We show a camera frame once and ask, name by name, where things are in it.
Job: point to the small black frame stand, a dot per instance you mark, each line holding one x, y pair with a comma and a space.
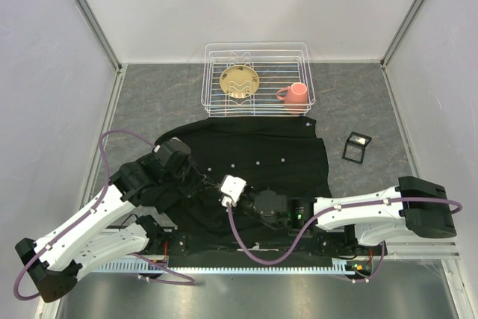
358, 141

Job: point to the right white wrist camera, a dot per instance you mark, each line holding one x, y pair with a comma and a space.
231, 189

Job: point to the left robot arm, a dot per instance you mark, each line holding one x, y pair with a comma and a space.
57, 261

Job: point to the black button-up shirt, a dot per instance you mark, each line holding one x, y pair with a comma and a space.
282, 154

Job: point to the pink ceramic mug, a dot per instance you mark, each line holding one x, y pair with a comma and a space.
294, 98

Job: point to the white wire dish rack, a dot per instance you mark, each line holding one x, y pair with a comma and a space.
278, 64

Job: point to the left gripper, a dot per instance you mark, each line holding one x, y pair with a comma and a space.
190, 189

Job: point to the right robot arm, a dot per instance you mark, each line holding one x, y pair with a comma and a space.
413, 207

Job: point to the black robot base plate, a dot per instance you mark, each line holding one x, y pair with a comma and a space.
184, 249

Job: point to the yellow floral plate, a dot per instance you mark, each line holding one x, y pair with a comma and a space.
239, 81

